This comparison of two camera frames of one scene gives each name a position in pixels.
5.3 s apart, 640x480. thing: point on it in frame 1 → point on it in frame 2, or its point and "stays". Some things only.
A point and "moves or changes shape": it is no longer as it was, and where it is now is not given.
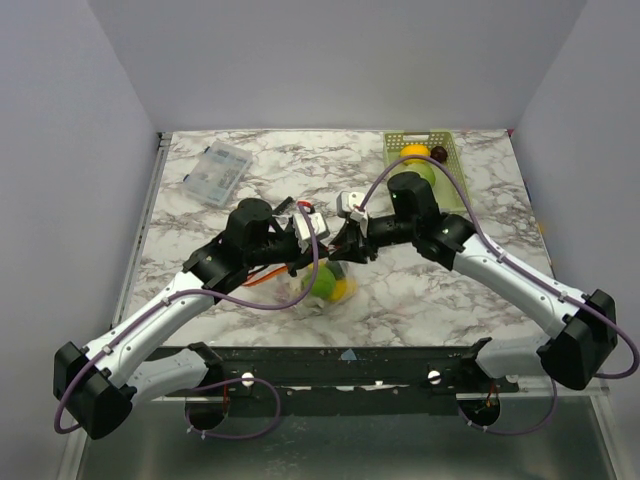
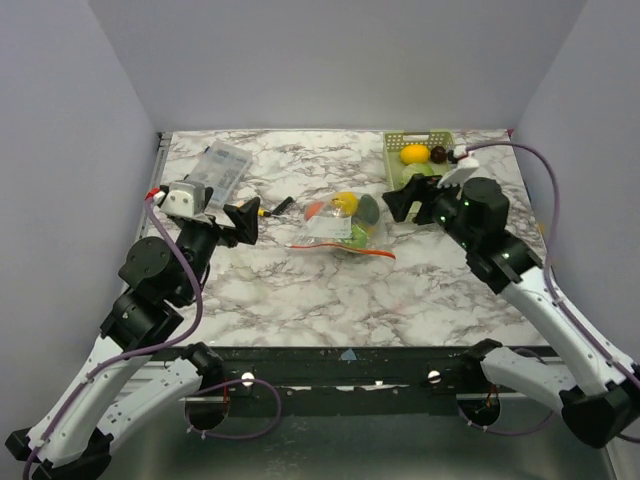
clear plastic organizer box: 218,172 stays
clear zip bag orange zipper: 335,284 moves or changes shape
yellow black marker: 287,201 stays
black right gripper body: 363,238 → 425,201
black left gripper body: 282,249 → 200,242
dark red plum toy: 439,154 stays
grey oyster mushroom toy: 293,290 moves or changes shape
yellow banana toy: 342,289 moves or changes shape
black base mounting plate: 289,371 stays
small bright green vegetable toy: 325,283 moves or changes shape
